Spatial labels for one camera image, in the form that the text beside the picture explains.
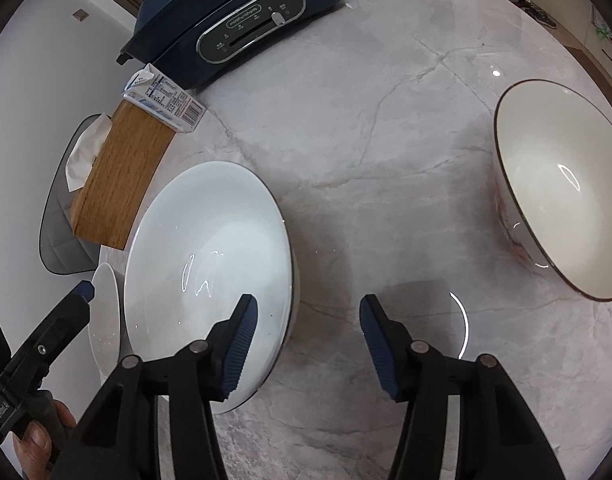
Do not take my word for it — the dark rimmed patterned bowl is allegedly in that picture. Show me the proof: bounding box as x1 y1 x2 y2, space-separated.
493 80 612 303

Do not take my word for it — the grey quilted chair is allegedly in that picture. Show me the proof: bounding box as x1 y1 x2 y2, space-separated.
38 114 104 276

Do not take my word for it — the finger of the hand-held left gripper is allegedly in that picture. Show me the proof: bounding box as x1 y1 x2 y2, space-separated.
0 280 95 396

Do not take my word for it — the large white bowl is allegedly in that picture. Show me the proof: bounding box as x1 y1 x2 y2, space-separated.
123 161 301 415

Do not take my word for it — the white tissue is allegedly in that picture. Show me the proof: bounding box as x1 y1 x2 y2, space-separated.
66 114 114 193

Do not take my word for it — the wooden tissue box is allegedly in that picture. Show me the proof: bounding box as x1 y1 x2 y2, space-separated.
70 100 179 251

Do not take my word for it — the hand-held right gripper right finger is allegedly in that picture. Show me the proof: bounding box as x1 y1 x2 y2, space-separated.
360 294 567 480

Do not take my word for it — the small milk carton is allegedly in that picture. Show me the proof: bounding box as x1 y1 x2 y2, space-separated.
122 63 207 133

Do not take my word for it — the small white bowl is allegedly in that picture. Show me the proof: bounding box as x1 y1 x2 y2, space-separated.
88 262 122 376

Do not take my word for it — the dark sneaker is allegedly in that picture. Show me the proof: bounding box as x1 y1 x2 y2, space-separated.
523 2 558 29

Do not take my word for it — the person's left hand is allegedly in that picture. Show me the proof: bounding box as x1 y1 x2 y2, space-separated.
13 400 79 480

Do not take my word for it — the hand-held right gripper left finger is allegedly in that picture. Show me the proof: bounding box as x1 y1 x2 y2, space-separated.
60 293 259 480

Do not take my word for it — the dark blue electric cooker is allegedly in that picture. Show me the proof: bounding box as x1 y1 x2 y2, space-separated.
116 0 347 92

